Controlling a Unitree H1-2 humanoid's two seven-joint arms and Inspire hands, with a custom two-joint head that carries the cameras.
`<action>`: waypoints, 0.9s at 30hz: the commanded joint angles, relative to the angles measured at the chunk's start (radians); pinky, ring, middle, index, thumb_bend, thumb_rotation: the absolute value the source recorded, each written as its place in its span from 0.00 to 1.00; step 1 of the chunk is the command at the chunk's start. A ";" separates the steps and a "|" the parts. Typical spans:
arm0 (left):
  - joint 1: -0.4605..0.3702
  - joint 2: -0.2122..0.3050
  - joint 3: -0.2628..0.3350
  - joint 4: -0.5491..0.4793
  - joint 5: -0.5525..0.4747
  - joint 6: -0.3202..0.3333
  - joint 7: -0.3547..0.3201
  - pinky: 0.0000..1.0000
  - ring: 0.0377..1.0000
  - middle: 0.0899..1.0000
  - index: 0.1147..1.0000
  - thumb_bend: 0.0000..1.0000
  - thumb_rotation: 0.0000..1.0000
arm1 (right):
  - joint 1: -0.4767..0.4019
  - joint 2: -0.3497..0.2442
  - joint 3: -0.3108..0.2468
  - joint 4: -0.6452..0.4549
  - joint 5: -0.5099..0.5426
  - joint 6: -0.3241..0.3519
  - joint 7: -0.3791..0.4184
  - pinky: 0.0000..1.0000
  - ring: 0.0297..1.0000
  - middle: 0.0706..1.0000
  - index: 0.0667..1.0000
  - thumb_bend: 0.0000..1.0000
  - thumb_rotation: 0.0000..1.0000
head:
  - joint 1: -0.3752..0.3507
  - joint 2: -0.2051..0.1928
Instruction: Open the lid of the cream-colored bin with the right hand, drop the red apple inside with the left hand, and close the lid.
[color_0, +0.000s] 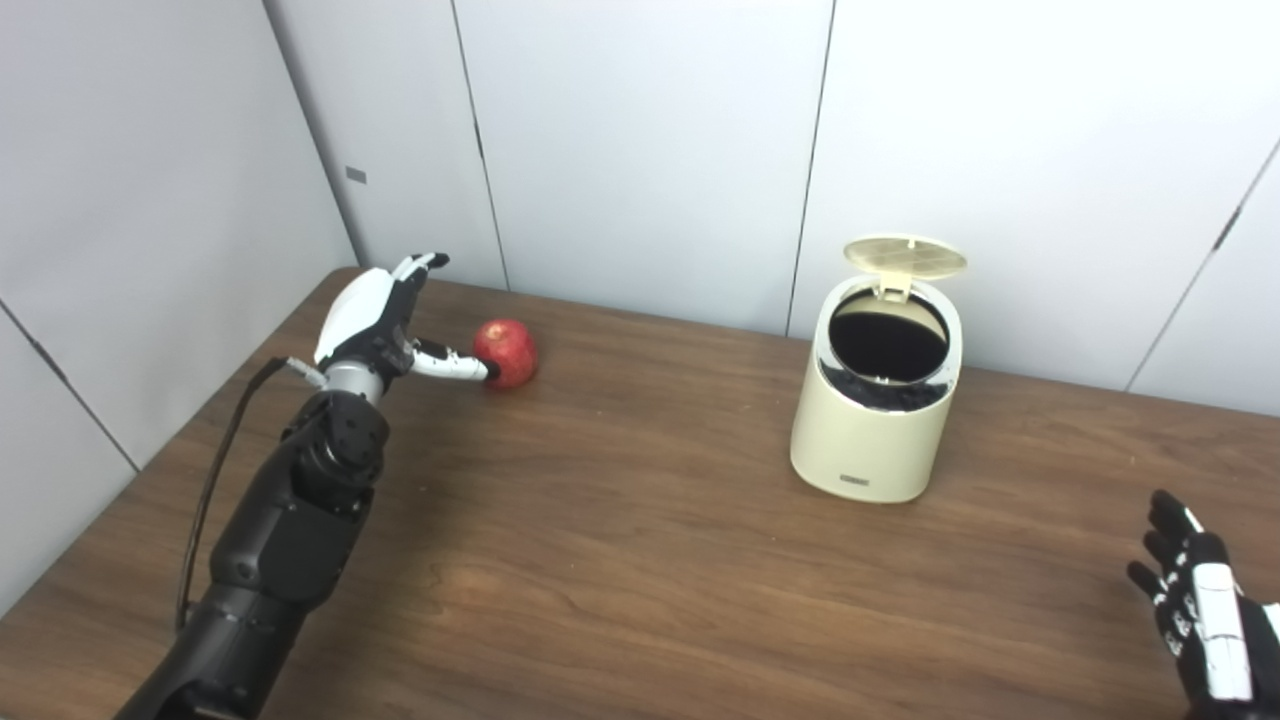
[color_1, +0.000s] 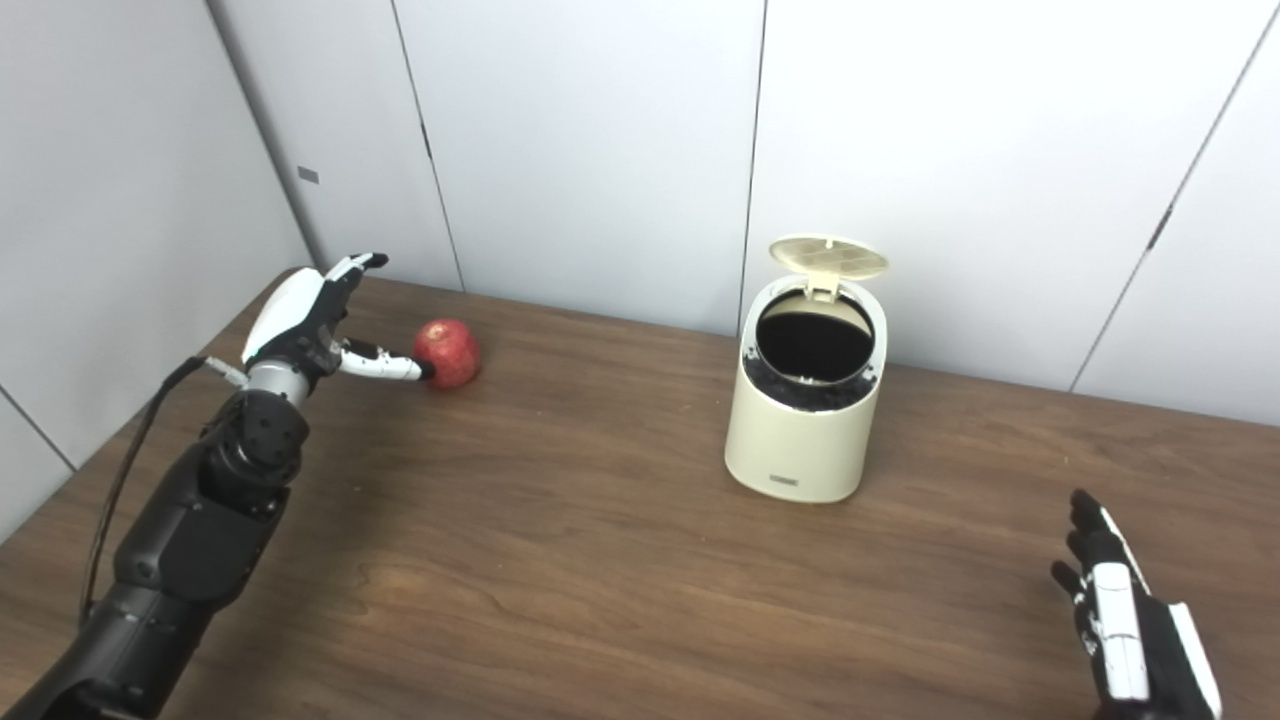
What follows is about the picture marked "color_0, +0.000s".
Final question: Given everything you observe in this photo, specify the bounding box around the white and black right hand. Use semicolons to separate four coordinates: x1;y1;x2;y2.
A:
1127;489;1280;720

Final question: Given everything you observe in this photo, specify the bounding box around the white and black left hand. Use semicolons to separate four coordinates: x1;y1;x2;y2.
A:
313;252;499;383

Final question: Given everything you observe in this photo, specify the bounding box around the red apple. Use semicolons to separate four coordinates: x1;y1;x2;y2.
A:
473;319;539;390

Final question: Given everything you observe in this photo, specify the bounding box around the cream round bin lid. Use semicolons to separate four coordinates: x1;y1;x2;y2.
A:
843;234;968;301

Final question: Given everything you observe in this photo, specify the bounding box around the black bin liner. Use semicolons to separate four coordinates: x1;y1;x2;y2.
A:
820;290;951;413

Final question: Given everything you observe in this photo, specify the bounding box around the cream lidded trash can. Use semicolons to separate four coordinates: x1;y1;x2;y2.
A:
789;275;963;504

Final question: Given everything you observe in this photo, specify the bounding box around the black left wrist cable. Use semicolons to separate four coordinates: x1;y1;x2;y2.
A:
175;356;326;633

